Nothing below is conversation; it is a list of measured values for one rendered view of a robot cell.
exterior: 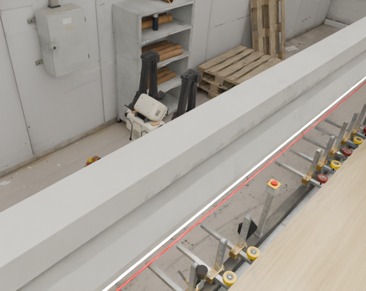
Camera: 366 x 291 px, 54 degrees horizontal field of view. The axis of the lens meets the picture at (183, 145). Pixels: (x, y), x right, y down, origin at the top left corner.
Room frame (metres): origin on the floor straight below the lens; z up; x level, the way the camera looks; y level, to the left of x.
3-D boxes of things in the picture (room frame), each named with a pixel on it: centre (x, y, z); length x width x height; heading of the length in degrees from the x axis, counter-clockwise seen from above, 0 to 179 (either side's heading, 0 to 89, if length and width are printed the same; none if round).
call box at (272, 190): (1.72, -0.61, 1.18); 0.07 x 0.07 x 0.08; 50
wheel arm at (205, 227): (1.55, -0.35, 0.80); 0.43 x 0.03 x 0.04; 50
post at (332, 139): (2.49, -1.24, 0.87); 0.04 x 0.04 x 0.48; 50
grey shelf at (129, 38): (4.22, 0.45, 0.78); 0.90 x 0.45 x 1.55; 140
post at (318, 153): (2.29, -1.08, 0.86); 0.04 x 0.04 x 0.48; 50
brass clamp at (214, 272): (1.31, -0.27, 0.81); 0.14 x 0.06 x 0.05; 140
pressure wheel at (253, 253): (1.42, -0.50, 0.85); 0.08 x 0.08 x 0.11
